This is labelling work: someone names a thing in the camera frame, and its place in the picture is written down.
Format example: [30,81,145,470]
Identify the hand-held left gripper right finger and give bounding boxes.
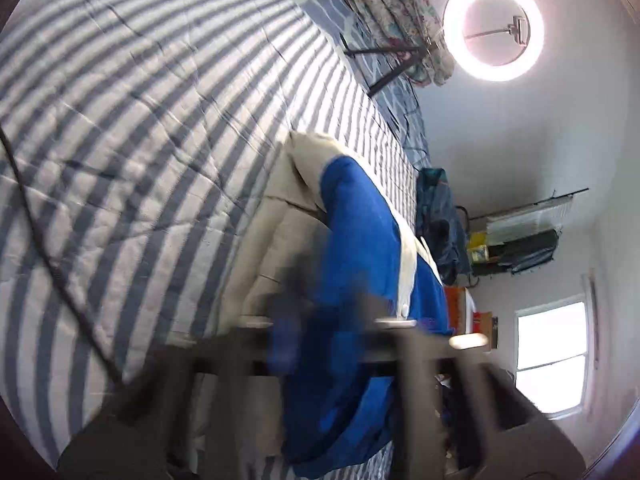
[357,292,586,480]

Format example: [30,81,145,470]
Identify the ring light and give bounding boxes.
[443,0,545,82]

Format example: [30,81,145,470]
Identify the beige and blue jacket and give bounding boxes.
[192,132,456,480]

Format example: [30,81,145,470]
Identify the blue patterned bedsheet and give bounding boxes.
[257,0,431,161]

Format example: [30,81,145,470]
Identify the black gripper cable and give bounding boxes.
[0,125,123,383]

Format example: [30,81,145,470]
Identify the yellow crate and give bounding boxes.
[467,231,490,263]

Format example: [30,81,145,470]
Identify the striped hanging towel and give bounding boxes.
[485,199,573,245]

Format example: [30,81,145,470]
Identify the dark hanging clothes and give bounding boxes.
[487,230,563,275]

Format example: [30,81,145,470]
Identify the black tripod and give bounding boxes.
[342,35,441,97]

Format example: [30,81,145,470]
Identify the black clothes rack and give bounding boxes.
[455,187,591,286]

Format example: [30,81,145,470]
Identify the window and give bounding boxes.
[515,300,588,418]

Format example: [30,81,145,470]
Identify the blue white striped quilt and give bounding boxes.
[0,0,433,480]

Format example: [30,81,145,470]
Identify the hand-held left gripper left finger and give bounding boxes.
[57,260,311,480]

